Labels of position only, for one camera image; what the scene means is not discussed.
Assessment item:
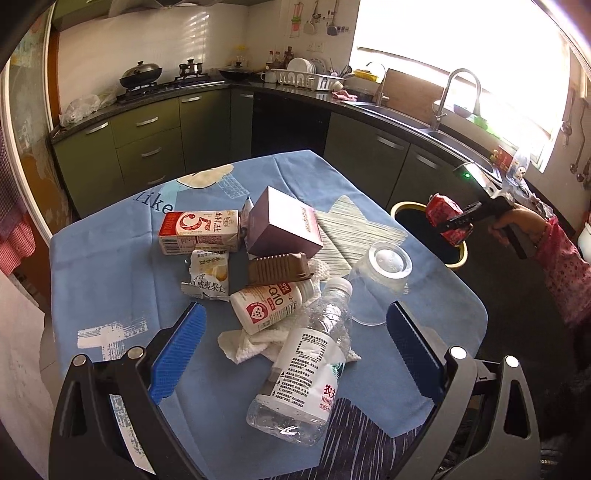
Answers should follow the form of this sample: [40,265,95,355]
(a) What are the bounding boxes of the red soda can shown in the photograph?
[425,193,474,246]

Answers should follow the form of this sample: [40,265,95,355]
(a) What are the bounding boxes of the white Q10 supplement bottle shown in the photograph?
[229,279,318,335]

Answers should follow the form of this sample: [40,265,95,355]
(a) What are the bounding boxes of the white paper towel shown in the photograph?
[216,257,364,365]

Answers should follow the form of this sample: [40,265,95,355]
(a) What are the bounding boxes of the clear plastic cup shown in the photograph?
[346,241,413,327]

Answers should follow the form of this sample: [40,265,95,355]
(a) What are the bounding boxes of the clear plastic water bottle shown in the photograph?
[246,278,355,446]

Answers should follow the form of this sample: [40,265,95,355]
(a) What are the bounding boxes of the brown ribbed plastic tray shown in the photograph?
[249,253,312,286]

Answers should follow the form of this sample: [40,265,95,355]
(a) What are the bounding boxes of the maroon cardboard box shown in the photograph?
[245,186,324,258]

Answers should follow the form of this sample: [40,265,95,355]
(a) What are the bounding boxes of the pink patterned sleeve forearm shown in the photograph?
[534,217,591,329]

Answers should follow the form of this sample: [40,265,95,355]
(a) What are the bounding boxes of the yellow rimmed trash bin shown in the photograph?
[391,201,468,270]

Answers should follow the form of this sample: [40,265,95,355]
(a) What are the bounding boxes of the green kitchen base cabinets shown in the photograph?
[52,82,492,217]

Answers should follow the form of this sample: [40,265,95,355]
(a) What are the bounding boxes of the chrome kitchen faucet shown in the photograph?
[431,68,482,131]

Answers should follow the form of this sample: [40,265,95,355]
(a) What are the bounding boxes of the person's right hand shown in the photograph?
[489,206,547,246]

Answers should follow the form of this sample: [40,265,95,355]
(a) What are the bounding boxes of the crumpled white snack wrapper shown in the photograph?
[180,250,229,301]

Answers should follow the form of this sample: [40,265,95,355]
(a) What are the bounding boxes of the red white milk carton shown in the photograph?
[158,210,240,255]

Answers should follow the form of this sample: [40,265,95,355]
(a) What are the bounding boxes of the blue patterned tablecloth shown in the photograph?
[50,150,488,479]

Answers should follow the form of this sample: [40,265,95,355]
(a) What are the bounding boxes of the red checkered apron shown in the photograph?
[0,138,36,276]

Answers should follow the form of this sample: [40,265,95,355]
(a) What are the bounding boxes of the white dish rack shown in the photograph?
[271,57,344,92]

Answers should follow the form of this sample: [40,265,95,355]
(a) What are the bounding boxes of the gas stove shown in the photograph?
[116,74,224,104]

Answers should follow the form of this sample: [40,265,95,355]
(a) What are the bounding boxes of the black wok with lid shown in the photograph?
[119,61,162,90]

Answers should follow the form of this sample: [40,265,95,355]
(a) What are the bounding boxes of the small black pot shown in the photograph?
[178,58,204,78]

